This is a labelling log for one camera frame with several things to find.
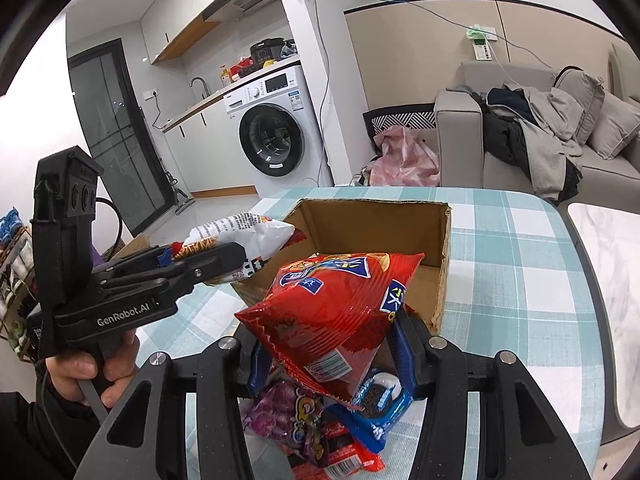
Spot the white marble table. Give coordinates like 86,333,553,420
566,201,640,431

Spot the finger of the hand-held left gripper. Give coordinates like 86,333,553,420
107,245,176,273
92,241,248,306

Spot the pink plastic bag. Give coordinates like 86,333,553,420
368,126,442,188

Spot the floor mop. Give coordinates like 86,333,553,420
160,155,198,216

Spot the blue cookie packet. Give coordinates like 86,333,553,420
327,367,415,453

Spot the small red snack packet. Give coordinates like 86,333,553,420
287,420,386,480

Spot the large red snack bag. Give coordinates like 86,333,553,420
234,251,426,406

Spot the purple snack bag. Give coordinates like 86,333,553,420
240,365,331,466

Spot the black jacket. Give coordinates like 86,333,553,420
480,105,531,181

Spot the beige sofa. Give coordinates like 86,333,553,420
434,40,640,206

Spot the white kitchen base cabinet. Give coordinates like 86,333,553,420
161,87,261,198

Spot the beige pillow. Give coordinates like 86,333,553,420
587,91,640,161
552,66,606,146

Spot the green checked tablecloth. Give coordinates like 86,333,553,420
127,186,613,480

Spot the person's left forearm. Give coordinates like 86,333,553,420
0,355,108,480

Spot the brown cardboard carton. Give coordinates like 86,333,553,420
102,234,151,261

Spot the wooden storage rack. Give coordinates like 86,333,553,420
0,207,46,361

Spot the black white patterned basket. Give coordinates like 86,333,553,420
362,103,437,151

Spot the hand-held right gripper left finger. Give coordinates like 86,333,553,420
74,322,275,480

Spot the brown cardboard box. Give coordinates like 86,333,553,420
231,198,452,335

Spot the person's left hand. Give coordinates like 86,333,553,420
44,334,142,409

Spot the white snack bag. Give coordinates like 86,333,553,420
172,213,297,287

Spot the grey jacket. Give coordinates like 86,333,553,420
505,80,583,201

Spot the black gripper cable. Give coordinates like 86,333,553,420
94,198,126,263

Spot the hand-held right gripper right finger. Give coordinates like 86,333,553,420
390,305,593,480

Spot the white washing machine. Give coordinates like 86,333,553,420
223,64,335,198

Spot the black rice cooker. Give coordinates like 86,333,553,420
250,38,287,70

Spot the white upper cabinet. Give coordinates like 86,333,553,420
140,0,236,66

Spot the dark glass door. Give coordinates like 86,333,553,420
67,39,176,238

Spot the navy garment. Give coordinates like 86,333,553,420
487,87,541,121

